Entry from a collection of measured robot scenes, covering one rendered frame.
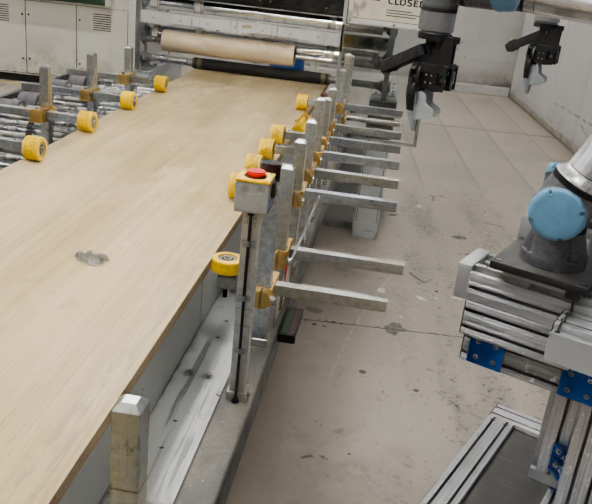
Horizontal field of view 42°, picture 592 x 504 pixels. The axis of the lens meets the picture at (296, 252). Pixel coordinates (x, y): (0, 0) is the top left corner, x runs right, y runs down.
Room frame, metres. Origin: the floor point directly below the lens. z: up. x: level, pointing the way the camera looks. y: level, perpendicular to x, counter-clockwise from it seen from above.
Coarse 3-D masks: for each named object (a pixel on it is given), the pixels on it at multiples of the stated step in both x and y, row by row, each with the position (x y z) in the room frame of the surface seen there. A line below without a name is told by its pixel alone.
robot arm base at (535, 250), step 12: (528, 240) 1.67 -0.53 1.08; (540, 240) 1.64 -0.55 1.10; (576, 240) 1.63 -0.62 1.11; (528, 252) 1.65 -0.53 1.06; (540, 252) 1.63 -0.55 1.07; (552, 252) 1.62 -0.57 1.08; (564, 252) 1.61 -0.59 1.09; (576, 252) 1.62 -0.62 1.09; (540, 264) 1.62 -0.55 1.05; (552, 264) 1.61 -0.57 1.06; (564, 264) 1.60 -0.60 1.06; (576, 264) 1.61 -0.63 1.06
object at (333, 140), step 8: (288, 136) 3.03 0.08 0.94; (296, 136) 3.03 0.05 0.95; (336, 144) 3.01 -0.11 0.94; (344, 144) 3.01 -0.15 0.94; (352, 144) 3.01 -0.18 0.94; (360, 144) 3.00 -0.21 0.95; (368, 144) 3.00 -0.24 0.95; (376, 144) 3.00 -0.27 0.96; (384, 144) 3.00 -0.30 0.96; (392, 144) 3.01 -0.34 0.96; (392, 152) 2.99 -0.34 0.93
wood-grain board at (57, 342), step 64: (128, 128) 3.05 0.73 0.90; (192, 128) 3.16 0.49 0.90; (256, 128) 3.29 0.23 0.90; (0, 192) 2.12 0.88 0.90; (64, 192) 2.18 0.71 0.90; (128, 192) 2.24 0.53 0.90; (192, 192) 2.31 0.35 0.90; (0, 256) 1.67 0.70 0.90; (64, 256) 1.71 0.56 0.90; (128, 256) 1.75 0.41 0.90; (192, 256) 1.80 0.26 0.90; (0, 320) 1.36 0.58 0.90; (64, 320) 1.39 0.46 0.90; (128, 320) 1.42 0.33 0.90; (0, 384) 1.14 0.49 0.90; (64, 384) 1.16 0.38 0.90; (128, 384) 1.18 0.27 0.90; (0, 448) 0.96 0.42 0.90; (64, 448) 0.98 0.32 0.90
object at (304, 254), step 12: (300, 252) 2.02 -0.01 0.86; (312, 252) 2.02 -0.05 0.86; (324, 252) 2.02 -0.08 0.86; (336, 252) 2.03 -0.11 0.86; (336, 264) 2.01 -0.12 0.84; (348, 264) 2.00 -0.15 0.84; (360, 264) 2.00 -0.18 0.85; (372, 264) 2.00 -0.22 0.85; (384, 264) 1.99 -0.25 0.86; (396, 264) 1.99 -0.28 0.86
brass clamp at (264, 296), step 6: (276, 276) 1.80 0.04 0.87; (258, 288) 1.72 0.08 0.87; (264, 288) 1.73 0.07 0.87; (270, 288) 1.73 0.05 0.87; (258, 294) 1.71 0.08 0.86; (264, 294) 1.70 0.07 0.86; (270, 294) 1.72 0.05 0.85; (258, 300) 1.71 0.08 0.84; (264, 300) 1.70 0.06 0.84; (270, 300) 1.71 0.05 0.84; (258, 306) 1.71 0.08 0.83; (264, 306) 1.70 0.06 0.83; (270, 306) 1.72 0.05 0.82
